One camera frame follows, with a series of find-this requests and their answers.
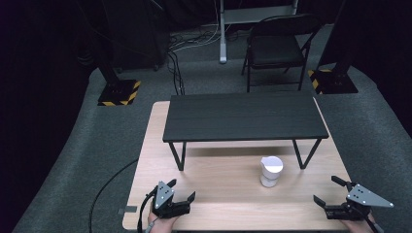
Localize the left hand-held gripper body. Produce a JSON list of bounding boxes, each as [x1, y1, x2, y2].
[[150, 181, 191, 219]]

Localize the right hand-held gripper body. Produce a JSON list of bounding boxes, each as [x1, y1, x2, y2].
[[324, 183, 395, 221]]

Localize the person's left hand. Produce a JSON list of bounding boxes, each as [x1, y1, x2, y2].
[[147, 210, 181, 233]]

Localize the person's right hand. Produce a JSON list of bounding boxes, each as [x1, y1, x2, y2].
[[339, 215, 379, 233]]

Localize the grey tape strip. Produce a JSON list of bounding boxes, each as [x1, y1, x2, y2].
[[117, 205, 139, 216]]

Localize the white cup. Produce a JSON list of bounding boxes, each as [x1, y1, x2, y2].
[[259, 155, 285, 188]]

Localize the black raised shelf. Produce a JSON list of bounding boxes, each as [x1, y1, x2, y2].
[[162, 91, 330, 172]]

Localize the black stand with striped base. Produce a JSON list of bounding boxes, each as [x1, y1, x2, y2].
[[77, 0, 142, 108], [307, 0, 360, 96]]

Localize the black folding chair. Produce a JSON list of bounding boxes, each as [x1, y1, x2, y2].
[[240, 13, 324, 93]]

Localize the dark cabinet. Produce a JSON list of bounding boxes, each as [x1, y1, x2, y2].
[[103, 0, 171, 72]]

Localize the white metal stand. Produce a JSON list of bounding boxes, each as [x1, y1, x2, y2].
[[218, 0, 299, 64]]

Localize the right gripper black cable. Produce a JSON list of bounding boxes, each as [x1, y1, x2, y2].
[[351, 205, 382, 233]]

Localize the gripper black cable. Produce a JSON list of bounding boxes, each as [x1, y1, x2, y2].
[[136, 190, 157, 233], [351, 205, 382, 233]]

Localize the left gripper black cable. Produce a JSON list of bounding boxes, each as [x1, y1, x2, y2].
[[136, 190, 157, 233]]

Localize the black floor cable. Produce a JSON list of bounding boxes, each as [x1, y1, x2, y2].
[[88, 158, 140, 233]]

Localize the bundle of black cables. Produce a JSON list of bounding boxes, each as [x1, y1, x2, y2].
[[166, 50, 187, 96]]

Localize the bundle of white cables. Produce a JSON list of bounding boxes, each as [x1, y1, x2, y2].
[[168, 13, 227, 53]]

